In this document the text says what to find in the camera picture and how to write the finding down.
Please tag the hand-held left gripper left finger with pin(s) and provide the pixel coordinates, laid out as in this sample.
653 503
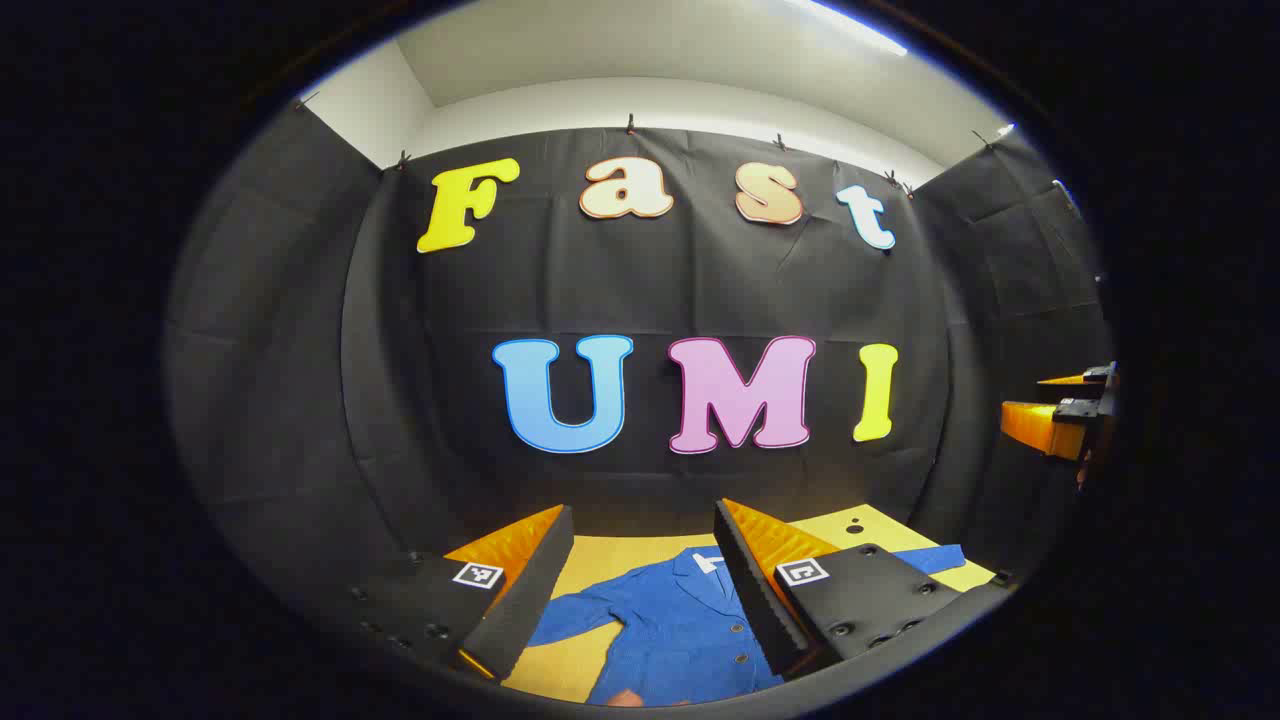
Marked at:
525 610

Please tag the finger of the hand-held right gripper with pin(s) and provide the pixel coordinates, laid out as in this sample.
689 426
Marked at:
1095 375
1040 425

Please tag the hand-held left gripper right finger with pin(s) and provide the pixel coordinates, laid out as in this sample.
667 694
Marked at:
755 600

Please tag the black backdrop cloth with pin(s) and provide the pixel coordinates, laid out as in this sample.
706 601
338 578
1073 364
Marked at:
300 350

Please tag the row of black cloth clips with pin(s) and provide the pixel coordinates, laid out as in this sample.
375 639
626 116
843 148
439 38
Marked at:
630 124

